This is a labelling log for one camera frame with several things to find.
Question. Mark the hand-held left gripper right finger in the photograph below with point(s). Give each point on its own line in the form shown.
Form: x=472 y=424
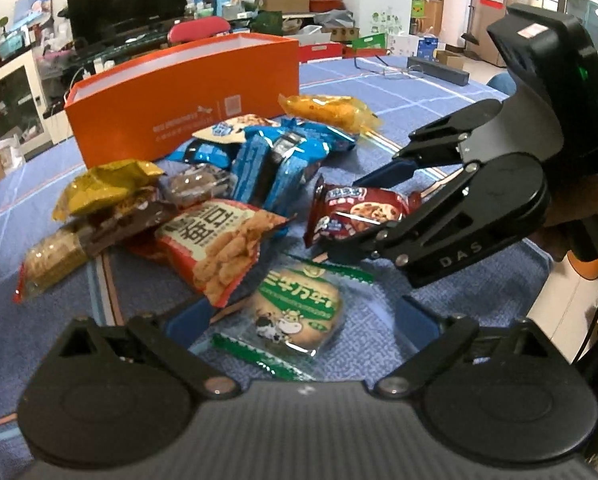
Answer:
x=419 y=320

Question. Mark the clear brown cookie packet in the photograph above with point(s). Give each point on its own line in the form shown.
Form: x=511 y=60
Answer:
x=194 y=185

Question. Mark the blue chair back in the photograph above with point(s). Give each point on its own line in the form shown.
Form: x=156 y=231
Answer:
x=501 y=85

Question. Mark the white glass-door cabinet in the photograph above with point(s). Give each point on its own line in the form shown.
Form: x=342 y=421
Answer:
x=9 y=100

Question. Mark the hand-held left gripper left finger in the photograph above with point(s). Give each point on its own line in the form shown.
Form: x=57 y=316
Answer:
x=191 y=317

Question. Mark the white cookie packet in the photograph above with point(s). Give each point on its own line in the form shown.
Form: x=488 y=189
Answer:
x=234 y=127

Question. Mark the grey metal bar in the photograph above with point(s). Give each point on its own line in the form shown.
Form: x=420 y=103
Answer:
x=439 y=71

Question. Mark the red-orange peanut snack packet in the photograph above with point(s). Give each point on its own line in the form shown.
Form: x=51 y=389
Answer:
x=219 y=255

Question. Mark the red chocolate chip cookie packet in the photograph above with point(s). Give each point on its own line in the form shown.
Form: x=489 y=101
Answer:
x=359 y=207

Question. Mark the gold foil snack packet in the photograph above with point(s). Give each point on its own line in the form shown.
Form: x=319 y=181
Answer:
x=104 y=185

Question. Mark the glass-door fridge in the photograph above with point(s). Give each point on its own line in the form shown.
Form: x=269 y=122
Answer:
x=586 y=15

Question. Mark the orange cardboard box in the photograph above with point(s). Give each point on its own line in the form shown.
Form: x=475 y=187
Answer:
x=179 y=100

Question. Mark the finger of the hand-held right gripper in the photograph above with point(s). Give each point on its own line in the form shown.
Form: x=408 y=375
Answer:
x=389 y=170
x=359 y=245

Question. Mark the brown chocolate snack packet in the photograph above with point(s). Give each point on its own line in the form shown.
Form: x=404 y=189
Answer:
x=124 y=222

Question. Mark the yellow snack packet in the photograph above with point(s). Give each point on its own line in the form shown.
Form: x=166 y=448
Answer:
x=324 y=110

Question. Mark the clear oat bar packet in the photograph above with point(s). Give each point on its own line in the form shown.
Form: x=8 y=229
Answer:
x=49 y=260

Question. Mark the light blue snack packet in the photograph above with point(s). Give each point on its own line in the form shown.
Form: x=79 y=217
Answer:
x=251 y=170
x=329 y=137
x=294 y=160

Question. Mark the red chair back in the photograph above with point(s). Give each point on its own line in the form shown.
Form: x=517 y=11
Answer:
x=199 y=27

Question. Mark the green cow print biscuit packet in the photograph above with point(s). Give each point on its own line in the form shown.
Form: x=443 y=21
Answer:
x=294 y=310

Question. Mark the red plastic crate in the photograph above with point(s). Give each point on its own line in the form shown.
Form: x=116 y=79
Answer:
x=324 y=51

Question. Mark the dark blue snack packet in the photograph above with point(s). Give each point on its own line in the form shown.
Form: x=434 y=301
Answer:
x=204 y=152

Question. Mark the small blue white carton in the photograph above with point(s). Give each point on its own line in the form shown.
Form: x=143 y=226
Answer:
x=427 y=46

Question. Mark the eyeglasses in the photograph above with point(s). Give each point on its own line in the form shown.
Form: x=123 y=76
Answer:
x=404 y=72

